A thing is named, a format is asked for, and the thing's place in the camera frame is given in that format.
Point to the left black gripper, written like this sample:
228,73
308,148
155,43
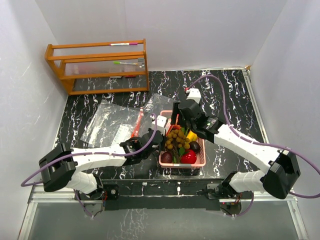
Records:
162,135

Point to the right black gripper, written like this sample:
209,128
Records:
176,111

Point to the clear zip bag orange zipper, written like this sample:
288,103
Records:
155,104

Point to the red apple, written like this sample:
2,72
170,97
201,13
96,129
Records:
189,157

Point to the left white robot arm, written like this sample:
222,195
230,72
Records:
65,167

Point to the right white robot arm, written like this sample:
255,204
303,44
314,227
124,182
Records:
278,170

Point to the spare clear zip bags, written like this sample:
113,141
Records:
111,124

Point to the longan bunch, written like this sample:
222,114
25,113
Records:
168,145

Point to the yellow bananas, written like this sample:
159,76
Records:
192,136

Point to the purple passion fruit front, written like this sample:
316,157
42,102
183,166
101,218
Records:
166,158

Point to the dark mangosteen right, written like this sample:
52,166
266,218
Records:
195,146

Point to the green cucumber leaf vegetable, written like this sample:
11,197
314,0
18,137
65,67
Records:
178,142

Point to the pink plastic basket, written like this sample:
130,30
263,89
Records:
201,156

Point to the green marker pen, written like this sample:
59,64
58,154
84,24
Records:
125,63

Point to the wooden shelf rack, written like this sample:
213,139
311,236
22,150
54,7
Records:
87,61

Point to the pink white marker pen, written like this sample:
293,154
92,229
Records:
124,44

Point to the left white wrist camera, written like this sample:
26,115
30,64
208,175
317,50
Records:
160,123

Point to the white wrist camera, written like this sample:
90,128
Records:
193,94
160,123

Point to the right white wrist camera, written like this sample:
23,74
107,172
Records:
193,94

